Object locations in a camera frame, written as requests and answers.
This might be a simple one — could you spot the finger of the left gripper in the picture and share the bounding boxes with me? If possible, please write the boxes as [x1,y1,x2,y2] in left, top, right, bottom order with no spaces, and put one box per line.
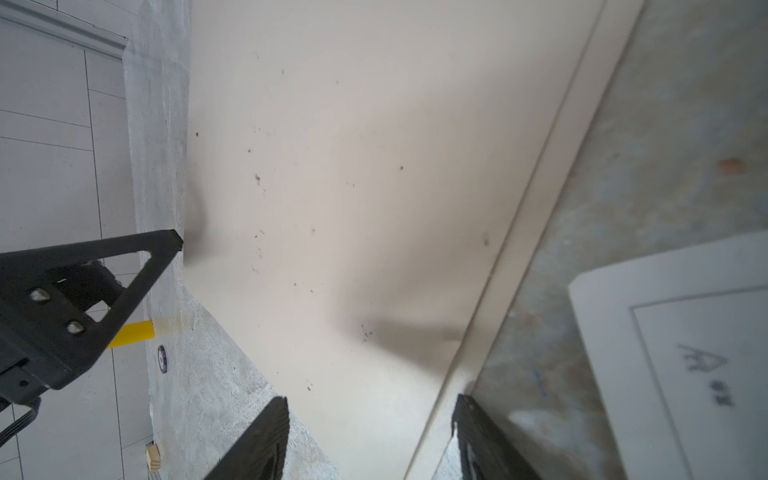
[1,230,183,405]

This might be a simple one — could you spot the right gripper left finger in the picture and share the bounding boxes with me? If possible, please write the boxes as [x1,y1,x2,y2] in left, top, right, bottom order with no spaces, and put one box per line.
[205,396,290,480]

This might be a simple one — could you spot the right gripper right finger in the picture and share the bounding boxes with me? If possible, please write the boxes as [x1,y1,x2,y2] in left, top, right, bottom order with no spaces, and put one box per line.
[451,394,540,480]

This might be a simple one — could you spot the drawing paper sheet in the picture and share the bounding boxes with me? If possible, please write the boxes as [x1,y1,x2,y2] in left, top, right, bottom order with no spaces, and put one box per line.
[569,232,767,479]

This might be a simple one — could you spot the beige paper folder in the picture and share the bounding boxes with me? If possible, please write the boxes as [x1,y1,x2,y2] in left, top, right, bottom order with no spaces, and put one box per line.
[184,1,641,479]

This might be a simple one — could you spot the yellow cylinder block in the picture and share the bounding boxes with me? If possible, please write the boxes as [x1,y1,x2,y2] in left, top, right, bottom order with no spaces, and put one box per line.
[108,320,155,349]

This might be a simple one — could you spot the small wooden block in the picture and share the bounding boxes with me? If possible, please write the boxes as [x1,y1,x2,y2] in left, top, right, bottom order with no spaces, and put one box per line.
[145,443,161,473]

